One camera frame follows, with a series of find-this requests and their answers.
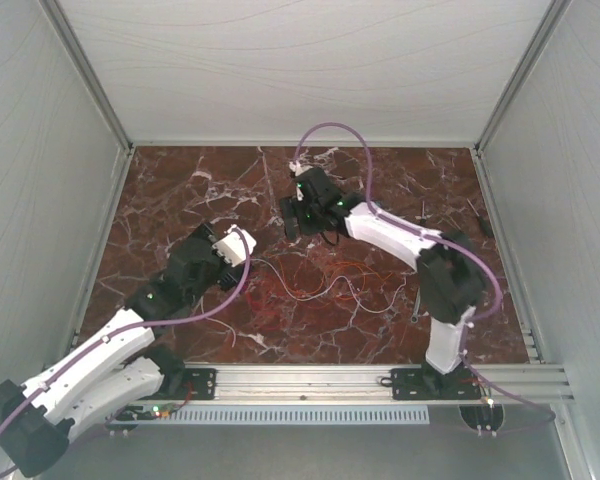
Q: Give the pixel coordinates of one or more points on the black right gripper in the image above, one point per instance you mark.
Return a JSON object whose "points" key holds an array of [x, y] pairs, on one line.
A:
{"points": [[291, 207]]}

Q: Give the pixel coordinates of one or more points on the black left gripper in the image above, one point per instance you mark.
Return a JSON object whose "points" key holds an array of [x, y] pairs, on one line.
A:
{"points": [[229, 276]]}

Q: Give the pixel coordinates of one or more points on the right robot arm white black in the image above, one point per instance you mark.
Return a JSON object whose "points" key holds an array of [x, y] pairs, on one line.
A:
{"points": [[451, 284]]}

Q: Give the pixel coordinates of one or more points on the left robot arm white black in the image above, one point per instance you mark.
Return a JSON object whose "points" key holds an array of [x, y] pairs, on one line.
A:
{"points": [[41, 417]]}

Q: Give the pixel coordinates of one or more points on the yellow black screwdriver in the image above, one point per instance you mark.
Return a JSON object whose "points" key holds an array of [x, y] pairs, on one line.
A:
{"points": [[422, 218]]}

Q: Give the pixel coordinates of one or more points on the silver ratchet wrench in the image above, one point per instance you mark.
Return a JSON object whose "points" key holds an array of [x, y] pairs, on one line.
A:
{"points": [[416, 308]]}

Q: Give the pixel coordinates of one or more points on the black small tool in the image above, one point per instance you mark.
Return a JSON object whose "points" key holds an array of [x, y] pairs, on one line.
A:
{"points": [[482, 222]]}

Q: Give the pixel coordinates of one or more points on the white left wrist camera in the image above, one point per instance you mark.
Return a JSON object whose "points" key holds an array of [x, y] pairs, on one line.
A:
{"points": [[234, 247]]}

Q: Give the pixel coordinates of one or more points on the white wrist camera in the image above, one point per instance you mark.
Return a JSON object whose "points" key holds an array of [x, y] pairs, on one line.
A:
{"points": [[297, 168], [234, 247]]}

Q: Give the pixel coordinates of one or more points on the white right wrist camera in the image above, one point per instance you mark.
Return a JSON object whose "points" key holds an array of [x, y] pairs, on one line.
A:
{"points": [[297, 168]]}

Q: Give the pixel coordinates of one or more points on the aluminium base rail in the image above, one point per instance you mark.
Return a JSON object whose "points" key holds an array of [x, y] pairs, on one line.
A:
{"points": [[359, 384]]}

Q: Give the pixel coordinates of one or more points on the grey slotted cable duct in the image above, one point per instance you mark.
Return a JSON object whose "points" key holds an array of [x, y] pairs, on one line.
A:
{"points": [[302, 415]]}

